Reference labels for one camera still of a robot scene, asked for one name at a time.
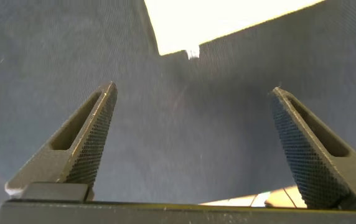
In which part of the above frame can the clear tape strip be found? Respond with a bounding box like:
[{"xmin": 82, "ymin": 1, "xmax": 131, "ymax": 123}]
[{"xmin": 185, "ymin": 45, "xmax": 201, "ymax": 60}]

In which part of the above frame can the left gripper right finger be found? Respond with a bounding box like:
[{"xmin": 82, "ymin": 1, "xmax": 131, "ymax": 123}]
[{"xmin": 270, "ymin": 86, "xmax": 356, "ymax": 210}]

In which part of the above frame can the yellow towel with black trim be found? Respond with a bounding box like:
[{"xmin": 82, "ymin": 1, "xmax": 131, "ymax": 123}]
[{"xmin": 143, "ymin": 0, "xmax": 326, "ymax": 57}]

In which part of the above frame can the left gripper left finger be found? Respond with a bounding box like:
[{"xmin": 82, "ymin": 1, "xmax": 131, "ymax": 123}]
[{"xmin": 4, "ymin": 81, "xmax": 119, "ymax": 202}]

